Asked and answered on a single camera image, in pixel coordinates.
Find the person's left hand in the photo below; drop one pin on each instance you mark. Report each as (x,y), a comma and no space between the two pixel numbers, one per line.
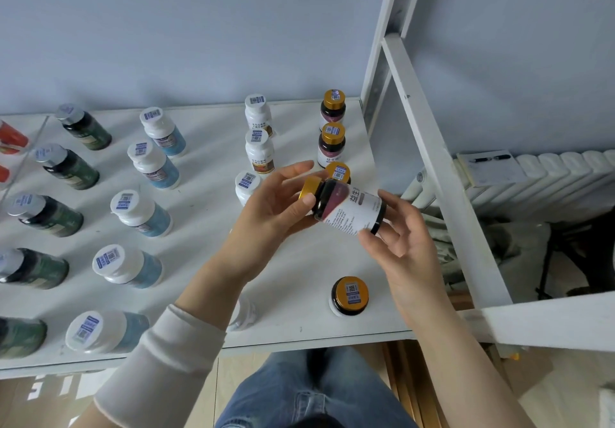
(264,221)

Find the person's right hand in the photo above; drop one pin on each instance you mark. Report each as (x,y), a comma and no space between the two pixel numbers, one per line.
(413,259)

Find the white metal shelf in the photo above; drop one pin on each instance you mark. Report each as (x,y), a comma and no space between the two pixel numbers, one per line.
(288,269)

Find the white cap blue bottle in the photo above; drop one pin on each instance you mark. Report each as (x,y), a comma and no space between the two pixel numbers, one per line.
(103,331)
(151,166)
(161,130)
(125,267)
(139,214)

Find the silver cap green bottle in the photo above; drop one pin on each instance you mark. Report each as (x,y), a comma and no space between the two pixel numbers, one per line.
(67,168)
(86,127)
(21,339)
(33,269)
(45,215)

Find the person's left forearm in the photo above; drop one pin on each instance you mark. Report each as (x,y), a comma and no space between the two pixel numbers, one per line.
(211,293)

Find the person's right forearm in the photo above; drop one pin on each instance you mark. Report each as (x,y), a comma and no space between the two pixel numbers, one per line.
(456,370)

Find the person's blue jeans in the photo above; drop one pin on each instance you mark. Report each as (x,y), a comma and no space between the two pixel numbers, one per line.
(312,394)

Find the row of red-capped orange bottles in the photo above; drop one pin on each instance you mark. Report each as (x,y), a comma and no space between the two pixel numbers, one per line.
(14,159)

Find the grey green cloth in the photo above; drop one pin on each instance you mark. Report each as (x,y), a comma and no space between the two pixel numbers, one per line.
(504,250)

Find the white notepad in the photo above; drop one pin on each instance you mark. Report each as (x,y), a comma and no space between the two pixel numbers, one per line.
(495,173)

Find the black pen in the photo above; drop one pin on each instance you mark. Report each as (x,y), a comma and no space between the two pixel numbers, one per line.
(490,159)

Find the white radiator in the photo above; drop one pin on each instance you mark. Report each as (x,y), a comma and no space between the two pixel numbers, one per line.
(567,183)

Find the black tripod stand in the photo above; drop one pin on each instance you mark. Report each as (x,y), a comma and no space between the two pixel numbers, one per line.
(591,250)

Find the white knit wristband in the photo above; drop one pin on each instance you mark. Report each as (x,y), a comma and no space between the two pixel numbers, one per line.
(158,370)

